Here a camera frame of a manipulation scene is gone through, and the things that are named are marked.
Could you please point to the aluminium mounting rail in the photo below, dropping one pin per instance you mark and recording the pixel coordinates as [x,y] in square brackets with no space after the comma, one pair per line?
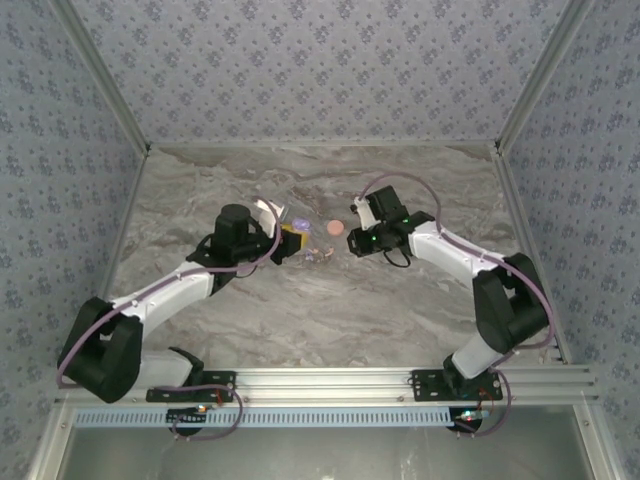
[325,385]

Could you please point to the small controller board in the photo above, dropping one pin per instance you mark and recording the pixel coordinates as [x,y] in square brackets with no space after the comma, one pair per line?
[470,417]
[187,416]

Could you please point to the thin aluminium edge strip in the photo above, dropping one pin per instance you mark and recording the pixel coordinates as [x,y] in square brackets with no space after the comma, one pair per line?
[300,144]

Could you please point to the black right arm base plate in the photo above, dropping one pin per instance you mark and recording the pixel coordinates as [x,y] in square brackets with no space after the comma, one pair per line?
[430,387]

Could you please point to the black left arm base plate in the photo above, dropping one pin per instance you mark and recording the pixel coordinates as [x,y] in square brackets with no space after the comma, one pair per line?
[220,385]

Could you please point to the grey metal sheet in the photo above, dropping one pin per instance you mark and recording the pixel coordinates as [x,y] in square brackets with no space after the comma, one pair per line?
[325,455]

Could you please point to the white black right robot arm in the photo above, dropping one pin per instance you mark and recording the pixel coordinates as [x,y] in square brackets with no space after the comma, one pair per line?
[450,245]

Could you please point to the aluminium frame leg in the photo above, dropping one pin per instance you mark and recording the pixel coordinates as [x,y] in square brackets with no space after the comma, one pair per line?
[50,445]
[597,445]

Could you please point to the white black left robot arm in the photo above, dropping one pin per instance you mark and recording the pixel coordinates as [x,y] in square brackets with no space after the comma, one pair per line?
[170,295]

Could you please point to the pink earbud charging case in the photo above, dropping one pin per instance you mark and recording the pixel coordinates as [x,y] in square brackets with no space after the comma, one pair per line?
[335,228]

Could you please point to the aluminium frame post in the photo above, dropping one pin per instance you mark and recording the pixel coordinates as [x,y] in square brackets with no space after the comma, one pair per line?
[106,75]
[541,75]

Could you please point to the aluminium side rail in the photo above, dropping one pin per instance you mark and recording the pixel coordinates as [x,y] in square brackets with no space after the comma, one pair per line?
[131,200]
[512,200]

